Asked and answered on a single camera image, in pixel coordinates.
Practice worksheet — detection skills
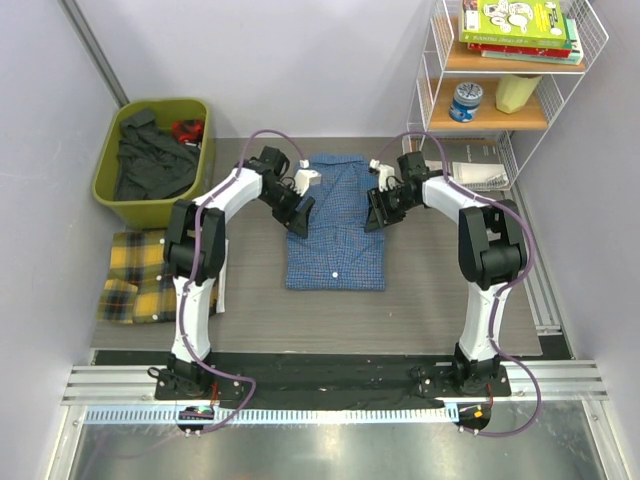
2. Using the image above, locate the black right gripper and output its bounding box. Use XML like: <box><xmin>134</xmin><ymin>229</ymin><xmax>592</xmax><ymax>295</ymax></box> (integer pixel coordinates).
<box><xmin>365</xmin><ymin>185</ymin><xmax>419</xmax><ymax>233</ymax></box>

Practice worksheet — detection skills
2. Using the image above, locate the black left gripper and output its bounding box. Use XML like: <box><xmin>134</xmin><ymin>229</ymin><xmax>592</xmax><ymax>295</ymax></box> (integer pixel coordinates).
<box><xmin>259</xmin><ymin>183</ymin><xmax>314</xmax><ymax>238</ymax></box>

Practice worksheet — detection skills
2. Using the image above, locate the blue checked long sleeve shirt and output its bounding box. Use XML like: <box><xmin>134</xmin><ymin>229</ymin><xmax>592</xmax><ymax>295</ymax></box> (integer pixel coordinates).
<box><xmin>285</xmin><ymin>153</ymin><xmax>386</xmax><ymax>291</ymax></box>

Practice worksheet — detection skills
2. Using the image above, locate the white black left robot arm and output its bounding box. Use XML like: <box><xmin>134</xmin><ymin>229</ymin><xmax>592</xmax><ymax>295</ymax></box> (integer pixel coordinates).
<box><xmin>155</xmin><ymin>147</ymin><xmax>321</xmax><ymax>400</ymax></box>

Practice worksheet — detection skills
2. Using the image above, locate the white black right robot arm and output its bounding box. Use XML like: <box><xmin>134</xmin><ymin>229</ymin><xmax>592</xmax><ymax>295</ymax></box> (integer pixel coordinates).
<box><xmin>365</xmin><ymin>152</ymin><xmax>529</xmax><ymax>395</ymax></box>

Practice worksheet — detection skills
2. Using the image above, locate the white folded paper booklet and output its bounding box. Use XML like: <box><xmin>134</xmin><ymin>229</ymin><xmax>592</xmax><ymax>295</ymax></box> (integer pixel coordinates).
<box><xmin>448</xmin><ymin>162</ymin><xmax>509</xmax><ymax>191</ymax></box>

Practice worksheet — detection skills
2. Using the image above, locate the red black garment in bin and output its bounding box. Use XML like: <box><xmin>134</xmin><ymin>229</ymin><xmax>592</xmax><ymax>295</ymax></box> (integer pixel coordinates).
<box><xmin>171</xmin><ymin>119</ymin><xmax>205</xmax><ymax>144</ymax></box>

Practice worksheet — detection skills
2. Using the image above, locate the blue white round tin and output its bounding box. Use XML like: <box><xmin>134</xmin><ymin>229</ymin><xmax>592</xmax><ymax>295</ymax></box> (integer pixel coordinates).
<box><xmin>449</xmin><ymin>82</ymin><xmax>484</xmax><ymax>123</ymax></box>

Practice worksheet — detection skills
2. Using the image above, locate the dark grey shirt in bin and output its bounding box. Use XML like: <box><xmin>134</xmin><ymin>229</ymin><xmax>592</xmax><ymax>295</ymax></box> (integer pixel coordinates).
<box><xmin>114</xmin><ymin>108</ymin><xmax>201</xmax><ymax>201</ymax></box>

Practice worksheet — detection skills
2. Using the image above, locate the olive green plastic bin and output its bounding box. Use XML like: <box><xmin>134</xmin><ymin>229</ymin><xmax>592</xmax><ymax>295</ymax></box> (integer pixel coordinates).
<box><xmin>91</xmin><ymin>98</ymin><xmax>216</xmax><ymax>230</ymax></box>

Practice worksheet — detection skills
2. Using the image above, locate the folded yellow plaid shirt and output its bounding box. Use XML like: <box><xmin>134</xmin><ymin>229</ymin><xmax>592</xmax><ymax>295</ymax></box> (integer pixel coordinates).
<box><xmin>97</xmin><ymin>228</ymin><xmax>229</xmax><ymax>325</ymax></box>

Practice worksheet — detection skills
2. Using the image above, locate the pale yellow faceted vase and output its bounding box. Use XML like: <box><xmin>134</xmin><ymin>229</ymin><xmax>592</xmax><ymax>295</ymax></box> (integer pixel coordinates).
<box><xmin>495</xmin><ymin>74</ymin><xmax>542</xmax><ymax>114</ymax></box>

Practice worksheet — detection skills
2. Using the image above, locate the red book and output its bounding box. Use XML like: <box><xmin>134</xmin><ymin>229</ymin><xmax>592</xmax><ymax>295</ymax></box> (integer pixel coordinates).
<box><xmin>467</xmin><ymin>43</ymin><xmax>572</xmax><ymax>59</ymax></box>

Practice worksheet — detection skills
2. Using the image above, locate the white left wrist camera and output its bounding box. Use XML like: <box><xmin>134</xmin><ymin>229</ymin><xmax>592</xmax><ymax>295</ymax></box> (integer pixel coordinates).
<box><xmin>293</xmin><ymin>159</ymin><xmax>322</xmax><ymax>196</ymax></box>

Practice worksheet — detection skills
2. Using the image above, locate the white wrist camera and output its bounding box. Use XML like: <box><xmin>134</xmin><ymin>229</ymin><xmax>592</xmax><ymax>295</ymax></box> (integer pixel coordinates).
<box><xmin>369</xmin><ymin>159</ymin><xmax>400</xmax><ymax>192</ymax></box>
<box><xmin>293</xmin><ymin>159</ymin><xmax>322</xmax><ymax>196</ymax></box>

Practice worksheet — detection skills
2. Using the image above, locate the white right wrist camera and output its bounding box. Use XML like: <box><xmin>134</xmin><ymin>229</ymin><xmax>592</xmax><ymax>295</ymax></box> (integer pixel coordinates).
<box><xmin>369</xmin><ymin>159</ymin><xmax>400</xmax><ymax>192</ymax></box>

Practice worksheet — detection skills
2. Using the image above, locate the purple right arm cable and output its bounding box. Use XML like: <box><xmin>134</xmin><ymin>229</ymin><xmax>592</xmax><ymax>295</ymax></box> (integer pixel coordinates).
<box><xmin>372</xmin><ymin>132</ymin><xmax>544</xmax><ymax>440</ymax></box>

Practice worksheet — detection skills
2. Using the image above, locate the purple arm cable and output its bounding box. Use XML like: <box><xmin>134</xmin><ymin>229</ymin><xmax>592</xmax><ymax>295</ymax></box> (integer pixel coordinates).
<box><xmin>174</xmin><ymin>129</ymin><xmax>307</xmax><ymax>459</ymax></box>
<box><xmin>372</xmin><ymin>132</ymin><xmax>544</xmax><ymax>440</ymax></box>

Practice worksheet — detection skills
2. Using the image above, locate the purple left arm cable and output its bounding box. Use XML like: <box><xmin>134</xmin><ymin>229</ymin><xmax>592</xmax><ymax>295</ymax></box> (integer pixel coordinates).
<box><xmin>174</xmin><ymin>129</ymin><xmax>307</xmax><ymax>459</ymax></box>

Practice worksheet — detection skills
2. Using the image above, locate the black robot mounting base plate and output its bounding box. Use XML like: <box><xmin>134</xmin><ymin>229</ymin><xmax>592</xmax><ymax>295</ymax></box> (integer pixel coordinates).
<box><xmin>147</xmin><ymin>353</ymin><xmax>511</xmax><ymax>407</ymax></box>

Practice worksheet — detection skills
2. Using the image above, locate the white wire shelf rack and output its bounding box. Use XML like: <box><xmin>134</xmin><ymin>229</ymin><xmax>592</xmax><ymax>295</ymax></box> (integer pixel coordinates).
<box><xmin>402</xmin><ymin>1</ymin><xmax>609</xmax><ymax>191</ymax></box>

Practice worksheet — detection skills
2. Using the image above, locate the white slotted cable duct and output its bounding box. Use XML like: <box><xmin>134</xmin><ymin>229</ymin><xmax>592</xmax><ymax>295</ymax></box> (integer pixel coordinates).
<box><xmin>84</xmin><ymin>404</ymin><xmax>459</xmax><ymax>426</ymax></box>

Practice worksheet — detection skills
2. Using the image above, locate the aluminium extrusion rail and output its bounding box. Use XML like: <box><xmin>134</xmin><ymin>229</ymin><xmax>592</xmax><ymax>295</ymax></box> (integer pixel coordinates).
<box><xmin>62</xmin><ymin>360</ymin><xmax>608</xmax><ymax>405</ymax></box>

